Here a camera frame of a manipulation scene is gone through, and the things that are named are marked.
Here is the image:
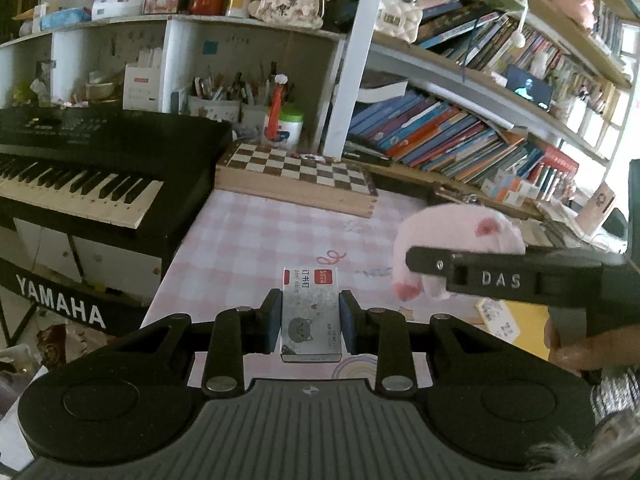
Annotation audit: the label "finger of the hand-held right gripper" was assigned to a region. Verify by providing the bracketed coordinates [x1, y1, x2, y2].
[405, 245, 623, 308]

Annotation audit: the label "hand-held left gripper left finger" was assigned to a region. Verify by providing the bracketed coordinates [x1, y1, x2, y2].
[112, 288, 283, 397]

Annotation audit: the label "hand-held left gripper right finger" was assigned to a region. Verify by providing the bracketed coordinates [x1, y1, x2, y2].
[339, 288, 511, 397]

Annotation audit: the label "small staple box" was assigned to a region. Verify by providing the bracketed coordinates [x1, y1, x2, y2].
[280, 266, 343, 362]

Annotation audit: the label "yellow cardboard box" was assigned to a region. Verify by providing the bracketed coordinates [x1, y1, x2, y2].
[477, 297, 556, 356]

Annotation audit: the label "pink plush toy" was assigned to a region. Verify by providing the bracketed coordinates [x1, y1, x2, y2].
[391, 203, 526, 302]

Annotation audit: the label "person's right forearm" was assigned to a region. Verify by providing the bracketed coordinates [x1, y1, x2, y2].
[595, 345, 640, 411]

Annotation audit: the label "desktop with pink checked cloth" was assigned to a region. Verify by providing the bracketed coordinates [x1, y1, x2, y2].
[142, 187, 556, 386]

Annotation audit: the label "person's right hand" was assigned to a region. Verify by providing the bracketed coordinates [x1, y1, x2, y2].
[545, 322, 608, 376]

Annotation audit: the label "small orange and white boxes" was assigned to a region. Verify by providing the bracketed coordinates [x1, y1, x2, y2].
[482, 170, 536, 206]

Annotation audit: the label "pink card box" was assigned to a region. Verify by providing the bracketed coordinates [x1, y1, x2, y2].
[575, 181, 616, 236]

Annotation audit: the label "red books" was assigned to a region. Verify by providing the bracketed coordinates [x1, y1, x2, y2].
[530, 147, 581, 201]

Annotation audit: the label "wooden chessboard box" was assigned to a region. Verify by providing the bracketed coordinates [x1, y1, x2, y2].
[215, 141, 378, 218]

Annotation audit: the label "row of leaning books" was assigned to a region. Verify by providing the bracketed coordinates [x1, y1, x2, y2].
[347, 91, 548, 186]

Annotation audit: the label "grey furry clothing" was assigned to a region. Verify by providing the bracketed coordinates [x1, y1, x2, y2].
[525, 410, 640, 480]

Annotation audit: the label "white cabinet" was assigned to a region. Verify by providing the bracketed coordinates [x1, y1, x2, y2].
[15, 217, 163, 306]

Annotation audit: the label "white jar with green lid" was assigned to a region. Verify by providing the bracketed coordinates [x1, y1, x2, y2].
[277, 107, 304, 150]

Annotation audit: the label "red glue bottle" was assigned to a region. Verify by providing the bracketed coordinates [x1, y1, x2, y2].
[265, 74, 290, 142]

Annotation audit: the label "black keyboard stand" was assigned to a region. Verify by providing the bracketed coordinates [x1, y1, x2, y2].
[0, 257, 151, 341]

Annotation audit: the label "pen holder with pens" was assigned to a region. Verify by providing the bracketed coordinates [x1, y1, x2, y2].
[172, 62, 281, 133]

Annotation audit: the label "row of shelf books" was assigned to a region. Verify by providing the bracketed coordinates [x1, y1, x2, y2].
[415, 0, 626, 111]

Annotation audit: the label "white bookshelf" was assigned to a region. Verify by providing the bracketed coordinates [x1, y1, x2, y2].
[0, 0, 636, 171]

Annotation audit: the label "black keyboard piano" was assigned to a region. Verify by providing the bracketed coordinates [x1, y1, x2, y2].
[0, 107, 233, 281]

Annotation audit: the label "white box with red label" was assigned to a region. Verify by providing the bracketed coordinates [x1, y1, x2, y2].
[122, 64, 161, 111]

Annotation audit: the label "white quilted handbag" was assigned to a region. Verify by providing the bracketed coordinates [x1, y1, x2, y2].
[375, 0, 423, 43]

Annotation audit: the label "white tissue packet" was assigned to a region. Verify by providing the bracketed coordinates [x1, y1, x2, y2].
[91, 0, 143, 21]

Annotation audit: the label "blue tissue packet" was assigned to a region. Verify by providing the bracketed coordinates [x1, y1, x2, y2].
[40, 7, 91, 31]

